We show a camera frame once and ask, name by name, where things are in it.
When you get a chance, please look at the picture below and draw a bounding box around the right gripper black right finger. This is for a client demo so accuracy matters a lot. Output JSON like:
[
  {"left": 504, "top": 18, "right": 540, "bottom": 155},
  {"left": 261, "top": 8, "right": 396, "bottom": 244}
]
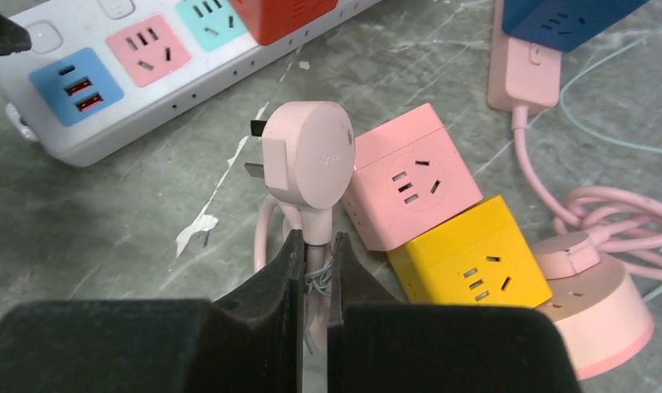
[{"left": 327, "top": 233, "right": 580, "bottom": 392}]

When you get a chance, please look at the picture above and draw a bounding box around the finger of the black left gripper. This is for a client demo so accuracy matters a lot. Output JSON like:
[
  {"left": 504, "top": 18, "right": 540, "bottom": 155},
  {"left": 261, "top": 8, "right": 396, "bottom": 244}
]
[{"left": 0, "top": 14, "right": 32, "bottom": 56}]

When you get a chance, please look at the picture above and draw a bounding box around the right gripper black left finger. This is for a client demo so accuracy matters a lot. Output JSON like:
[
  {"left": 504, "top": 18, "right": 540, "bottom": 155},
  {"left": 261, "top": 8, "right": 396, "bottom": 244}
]
[{"left": 0, "top": 230, "right": 304, "bottom": 392}]

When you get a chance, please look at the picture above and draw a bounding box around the pink plug cable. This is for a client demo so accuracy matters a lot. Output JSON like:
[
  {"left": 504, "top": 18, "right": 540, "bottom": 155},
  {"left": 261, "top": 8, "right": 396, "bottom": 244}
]
[{"left": 253, "top": 195, "right": 337, "bottom": 354}]

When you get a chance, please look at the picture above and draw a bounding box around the white multicolour power strip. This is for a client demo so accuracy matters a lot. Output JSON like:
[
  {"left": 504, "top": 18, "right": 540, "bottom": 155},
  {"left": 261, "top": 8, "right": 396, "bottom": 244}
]
[{"left": 0, "top": 1, "right": 371, "bottom": 167}]

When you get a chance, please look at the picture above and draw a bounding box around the pink round plug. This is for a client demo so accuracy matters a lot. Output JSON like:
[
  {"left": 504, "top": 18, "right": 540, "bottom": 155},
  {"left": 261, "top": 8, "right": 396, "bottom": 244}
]
[{"left": 250, "top": 101, "right": 356, "bottom": 246}]

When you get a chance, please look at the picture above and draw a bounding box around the pink round socket hub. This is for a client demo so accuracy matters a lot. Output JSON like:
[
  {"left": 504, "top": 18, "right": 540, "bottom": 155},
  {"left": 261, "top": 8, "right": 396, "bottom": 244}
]
[{"left": 531, "top": 233, "right": 655, "bottom": 380}]

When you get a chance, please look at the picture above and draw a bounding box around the yellow cube socket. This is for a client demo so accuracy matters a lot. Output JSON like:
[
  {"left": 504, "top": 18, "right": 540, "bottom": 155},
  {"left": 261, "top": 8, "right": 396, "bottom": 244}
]
[{"left": 388, "top": 196, "right": 552, "bottom": 308}]

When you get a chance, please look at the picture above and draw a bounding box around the pink cube socket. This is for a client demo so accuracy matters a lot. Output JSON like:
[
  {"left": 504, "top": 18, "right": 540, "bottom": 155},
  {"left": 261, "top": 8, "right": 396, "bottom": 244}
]
[{"left": 342, "top": 103, "right": 483, "bottom": 251}]

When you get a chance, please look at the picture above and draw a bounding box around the red cube adapter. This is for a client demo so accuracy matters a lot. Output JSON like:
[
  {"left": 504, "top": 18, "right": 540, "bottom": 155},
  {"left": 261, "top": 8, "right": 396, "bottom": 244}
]
[{"left": 230, "top": 0, "right": 338, "bottom": 45}]

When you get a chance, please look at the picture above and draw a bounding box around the pink slim power strip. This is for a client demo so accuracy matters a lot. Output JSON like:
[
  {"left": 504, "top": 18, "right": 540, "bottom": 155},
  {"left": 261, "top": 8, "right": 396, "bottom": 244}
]
[{"left": 487, "top": 0, "right": 562, "bottom": 115}]

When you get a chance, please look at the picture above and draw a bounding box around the blue cube adapter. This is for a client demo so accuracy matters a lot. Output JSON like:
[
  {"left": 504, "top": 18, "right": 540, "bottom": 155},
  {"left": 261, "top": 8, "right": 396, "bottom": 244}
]
[{"left": 501, "top": 0, "right": 647, "bottom": 52}]

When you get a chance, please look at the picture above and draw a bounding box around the pink bundled strip cable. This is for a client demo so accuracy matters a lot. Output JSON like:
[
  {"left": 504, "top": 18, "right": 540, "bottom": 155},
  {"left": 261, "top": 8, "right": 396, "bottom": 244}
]
[{"left": 511, "top": 106, "right": 662, "bottom": 283}]

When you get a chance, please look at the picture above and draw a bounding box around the thin pale green cable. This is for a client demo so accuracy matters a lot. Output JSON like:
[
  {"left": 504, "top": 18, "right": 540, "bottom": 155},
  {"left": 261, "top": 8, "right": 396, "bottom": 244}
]
[{"left": 558, "top": 19, "right": 662, "bottom": 160}]

